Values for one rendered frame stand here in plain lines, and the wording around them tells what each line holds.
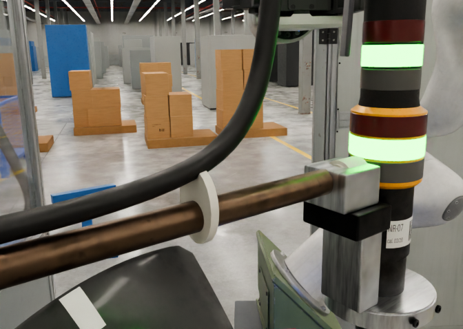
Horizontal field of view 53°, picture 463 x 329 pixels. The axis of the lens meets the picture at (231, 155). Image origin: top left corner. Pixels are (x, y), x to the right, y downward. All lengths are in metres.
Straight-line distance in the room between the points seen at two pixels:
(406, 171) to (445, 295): 2.38
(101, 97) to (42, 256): 9.37
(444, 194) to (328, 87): 1.18
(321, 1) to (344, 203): 0.32
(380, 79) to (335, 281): 0.12
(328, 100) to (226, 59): 6.36
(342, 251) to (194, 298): 0.15
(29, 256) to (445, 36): 0.92
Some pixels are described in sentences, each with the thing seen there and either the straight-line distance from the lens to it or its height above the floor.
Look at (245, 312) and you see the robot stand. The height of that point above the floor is 0.93.
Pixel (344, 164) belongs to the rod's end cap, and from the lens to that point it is 0.26.
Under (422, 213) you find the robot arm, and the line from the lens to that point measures 1.05.
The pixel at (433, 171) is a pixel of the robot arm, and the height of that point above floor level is 1.34.
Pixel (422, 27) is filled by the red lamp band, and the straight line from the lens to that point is 0.28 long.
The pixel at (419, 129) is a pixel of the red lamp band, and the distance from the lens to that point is 0.28.
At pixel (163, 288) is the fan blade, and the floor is 1.43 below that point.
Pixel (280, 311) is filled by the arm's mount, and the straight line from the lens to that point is 1.05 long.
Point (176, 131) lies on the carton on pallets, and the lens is 7.95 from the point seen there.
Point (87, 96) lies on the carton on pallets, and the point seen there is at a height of 0.74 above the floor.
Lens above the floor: 1.60
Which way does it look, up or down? 13 degrees down
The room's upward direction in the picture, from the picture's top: 1 degrees counter-clockwise
